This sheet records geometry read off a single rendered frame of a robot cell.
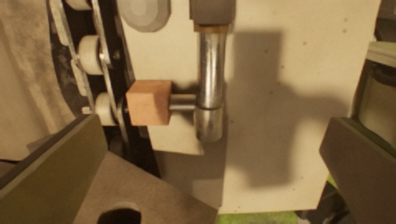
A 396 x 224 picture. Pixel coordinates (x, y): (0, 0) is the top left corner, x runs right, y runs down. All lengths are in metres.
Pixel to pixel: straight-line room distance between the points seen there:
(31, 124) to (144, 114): 0.22
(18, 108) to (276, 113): 0.34
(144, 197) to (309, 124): 0.18
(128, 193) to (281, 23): 0.19
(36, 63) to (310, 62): 0.31
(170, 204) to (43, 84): 0.23
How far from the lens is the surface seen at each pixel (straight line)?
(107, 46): 0.22
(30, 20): 0.31
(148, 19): 0.17
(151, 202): 0.18
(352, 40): 0.23
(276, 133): 0.24
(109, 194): 0.20
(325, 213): 0.51
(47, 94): 0.33
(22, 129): 0.39
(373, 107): 0.51
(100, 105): 0.25
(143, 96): 0.18
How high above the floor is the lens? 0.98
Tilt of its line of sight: 60 degrees down
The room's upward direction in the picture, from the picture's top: 177 degrees counter-clockwise
